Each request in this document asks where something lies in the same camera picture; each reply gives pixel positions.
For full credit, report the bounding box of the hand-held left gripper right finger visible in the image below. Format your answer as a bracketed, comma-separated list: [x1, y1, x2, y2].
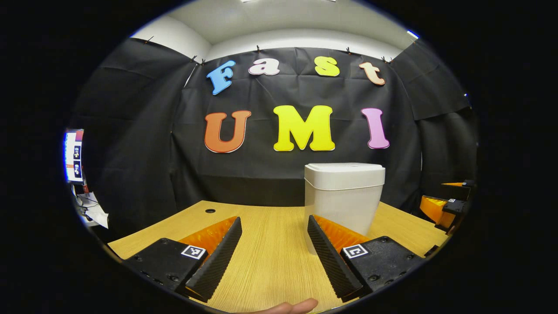
[307, 215, 423, 303]

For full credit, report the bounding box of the white desktop garbage bin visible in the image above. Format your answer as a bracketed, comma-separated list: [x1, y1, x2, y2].
[304, 163, 386, 256]

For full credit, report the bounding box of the white paper sheet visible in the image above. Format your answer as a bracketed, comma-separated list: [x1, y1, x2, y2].
[78, 192, 109, 229]

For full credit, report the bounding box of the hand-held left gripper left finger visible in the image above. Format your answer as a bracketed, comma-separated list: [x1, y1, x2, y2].
[124, 216, 243, 303]

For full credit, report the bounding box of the black backdrop cloth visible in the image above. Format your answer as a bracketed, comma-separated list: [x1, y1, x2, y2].
[70, 37, 478, 242]

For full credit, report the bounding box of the wooden desktop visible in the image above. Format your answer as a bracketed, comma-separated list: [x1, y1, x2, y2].
[108, 200, 449, 314]

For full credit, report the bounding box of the computer monitor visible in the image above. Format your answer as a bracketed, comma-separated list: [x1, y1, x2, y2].
[65, 129, 84, 184]

